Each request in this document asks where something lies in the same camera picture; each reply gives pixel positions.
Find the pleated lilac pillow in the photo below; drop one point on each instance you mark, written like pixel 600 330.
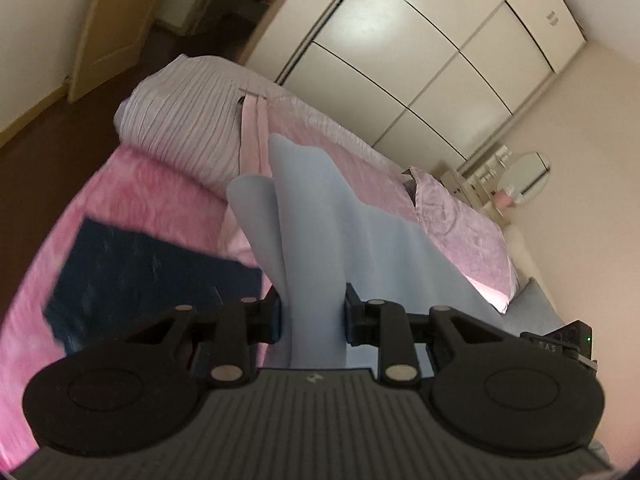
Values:
pixel 185 115

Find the cream nightstand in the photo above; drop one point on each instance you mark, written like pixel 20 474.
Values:
pixel 460 185

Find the pink container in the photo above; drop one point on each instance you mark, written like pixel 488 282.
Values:
pixel 504 199

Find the grey-blue cushion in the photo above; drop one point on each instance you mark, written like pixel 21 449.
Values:
pixel 535 305

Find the pink floral bedspread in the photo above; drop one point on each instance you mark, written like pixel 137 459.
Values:
pixel 125 185

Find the white cosmetic shelf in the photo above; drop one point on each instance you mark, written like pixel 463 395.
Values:
pixel 492 170

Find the oval mirror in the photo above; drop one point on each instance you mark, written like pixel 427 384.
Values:
pixel 527 170

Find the dark blue folded jeans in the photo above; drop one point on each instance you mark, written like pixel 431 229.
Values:
pixel 140 270

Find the light blue sweatshirt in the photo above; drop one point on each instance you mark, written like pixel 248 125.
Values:
pixel 320 240

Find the white quilted bolster cushion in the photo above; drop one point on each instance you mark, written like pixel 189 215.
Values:
pixel 520 250

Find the wooden door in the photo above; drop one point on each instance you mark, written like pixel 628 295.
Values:
pixel 110 25

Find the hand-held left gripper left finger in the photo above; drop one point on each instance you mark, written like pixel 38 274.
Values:
pixel 274 320

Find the white wardrobe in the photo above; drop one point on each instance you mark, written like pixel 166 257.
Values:
pixel 425 35

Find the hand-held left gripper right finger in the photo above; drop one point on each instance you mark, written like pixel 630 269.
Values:
pixel 352 320

